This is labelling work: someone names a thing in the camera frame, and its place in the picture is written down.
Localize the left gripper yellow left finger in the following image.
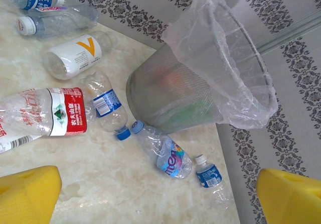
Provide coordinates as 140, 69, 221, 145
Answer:
0, 165, 62, 224

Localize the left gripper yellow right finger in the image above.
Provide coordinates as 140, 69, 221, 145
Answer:
255, 168, 321, 224

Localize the small blue label white-cap bottle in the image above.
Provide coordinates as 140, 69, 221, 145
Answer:
195, 154, 235, 211

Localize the red label clear bottle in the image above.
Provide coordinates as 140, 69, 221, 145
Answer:
0, 86, 98, 144

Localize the colourful label blue cap bottle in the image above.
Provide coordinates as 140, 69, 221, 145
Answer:
130, 120, 193, 179

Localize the white label orange V bottle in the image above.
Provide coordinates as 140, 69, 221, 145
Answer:
42, 30, 118, 81

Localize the clear bottle purple band label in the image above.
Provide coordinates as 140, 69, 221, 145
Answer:
17, 4, 99, 38

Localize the clear plastic bin liner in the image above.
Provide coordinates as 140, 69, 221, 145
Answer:
162, 0, 279, 130

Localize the grey metal mesh bin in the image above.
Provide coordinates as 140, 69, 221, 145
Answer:
125, 2, 278, 135

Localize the aluminium right corner post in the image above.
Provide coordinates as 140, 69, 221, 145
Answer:
257, 14, 321, 55

